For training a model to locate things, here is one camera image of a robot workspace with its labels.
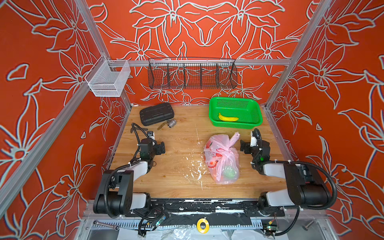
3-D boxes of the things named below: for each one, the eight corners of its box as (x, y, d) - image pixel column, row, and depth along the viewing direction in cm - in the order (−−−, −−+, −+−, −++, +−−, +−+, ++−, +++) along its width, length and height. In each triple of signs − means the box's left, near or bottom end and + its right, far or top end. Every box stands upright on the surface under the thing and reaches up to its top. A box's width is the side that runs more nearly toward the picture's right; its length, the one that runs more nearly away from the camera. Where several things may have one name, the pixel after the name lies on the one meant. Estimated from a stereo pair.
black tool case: (142, 127, 106) (141, 123, 103) (140, 113, 115) (138, 109, 111) (176, 118, 112) (175, 113, 108) (171, 105, 121) (170, 101, 117)
